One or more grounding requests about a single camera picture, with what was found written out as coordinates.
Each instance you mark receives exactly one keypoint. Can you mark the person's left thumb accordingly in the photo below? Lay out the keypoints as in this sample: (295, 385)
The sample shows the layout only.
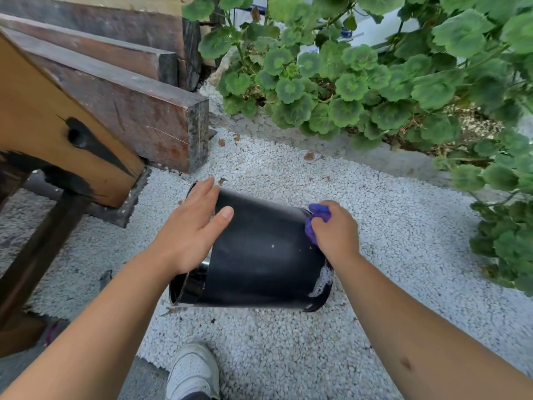
(222, 222)

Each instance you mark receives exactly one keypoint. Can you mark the purple cleaning cloth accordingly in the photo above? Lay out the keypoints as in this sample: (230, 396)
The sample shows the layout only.
(312, 227)

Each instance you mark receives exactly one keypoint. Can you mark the dark weathered wooden beam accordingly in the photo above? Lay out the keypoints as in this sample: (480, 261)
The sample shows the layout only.
(125, 24)

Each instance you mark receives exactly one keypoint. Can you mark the white container behind plant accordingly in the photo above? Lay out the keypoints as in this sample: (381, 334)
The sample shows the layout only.
(374, 27)

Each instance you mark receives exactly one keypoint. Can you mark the white sneaker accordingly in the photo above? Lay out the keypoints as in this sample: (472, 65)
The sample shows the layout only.
(193, 372)

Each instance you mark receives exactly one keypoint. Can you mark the grey metal base plate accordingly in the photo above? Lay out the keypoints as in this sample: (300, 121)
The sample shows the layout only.
(120, 212)

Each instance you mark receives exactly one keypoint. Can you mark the person's right hand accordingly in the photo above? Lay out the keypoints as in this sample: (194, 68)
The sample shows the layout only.
(339, 237)

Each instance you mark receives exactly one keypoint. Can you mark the pale wooden plank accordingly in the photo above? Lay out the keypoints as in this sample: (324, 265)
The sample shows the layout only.
(137, 4)

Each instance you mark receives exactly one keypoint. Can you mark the person's right fingers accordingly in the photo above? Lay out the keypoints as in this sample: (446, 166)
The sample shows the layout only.
(322, 229)

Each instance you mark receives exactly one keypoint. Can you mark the orange wooden beam with knot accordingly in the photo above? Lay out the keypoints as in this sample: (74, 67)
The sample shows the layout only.
(37, 120)

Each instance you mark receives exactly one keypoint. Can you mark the person's left hand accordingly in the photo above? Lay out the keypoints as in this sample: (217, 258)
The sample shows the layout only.
(183, 237)

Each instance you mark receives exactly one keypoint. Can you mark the person's right forearm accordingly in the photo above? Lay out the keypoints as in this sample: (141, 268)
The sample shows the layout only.
(412, 333)

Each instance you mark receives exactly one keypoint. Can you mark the green geranium plant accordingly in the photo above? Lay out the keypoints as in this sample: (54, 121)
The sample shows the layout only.
(374, 87)

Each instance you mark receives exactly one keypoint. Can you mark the brown wooden block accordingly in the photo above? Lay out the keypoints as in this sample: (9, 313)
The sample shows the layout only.
(18, 335)

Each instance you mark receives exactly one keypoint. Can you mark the dark wooden post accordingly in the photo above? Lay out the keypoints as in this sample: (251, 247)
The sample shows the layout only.
(37, 258)

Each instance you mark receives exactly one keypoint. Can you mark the person's left forearm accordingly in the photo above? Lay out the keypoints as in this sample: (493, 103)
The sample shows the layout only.
(95, 333)

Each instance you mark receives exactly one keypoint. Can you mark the black plastic bucket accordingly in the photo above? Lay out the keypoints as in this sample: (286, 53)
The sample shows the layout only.
(262, 258)

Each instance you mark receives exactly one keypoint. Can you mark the large dark wooden beam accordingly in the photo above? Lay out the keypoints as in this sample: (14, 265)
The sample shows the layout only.
(125, 108)

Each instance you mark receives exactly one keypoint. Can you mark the thin dark wooden beam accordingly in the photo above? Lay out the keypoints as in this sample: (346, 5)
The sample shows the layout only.
(104, 52)

